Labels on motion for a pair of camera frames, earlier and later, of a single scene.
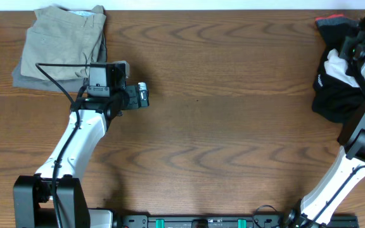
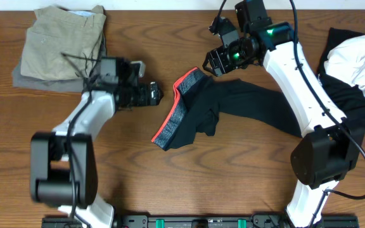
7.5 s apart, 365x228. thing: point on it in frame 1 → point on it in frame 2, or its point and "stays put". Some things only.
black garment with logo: x=332 y=98 stays put
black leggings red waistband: x=334 y=28 → x=198 y=101
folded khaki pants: x=57 y=35 stays put
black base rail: x=229 y=221 stays put
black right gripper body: x=351 y=45 → x=232 y=57
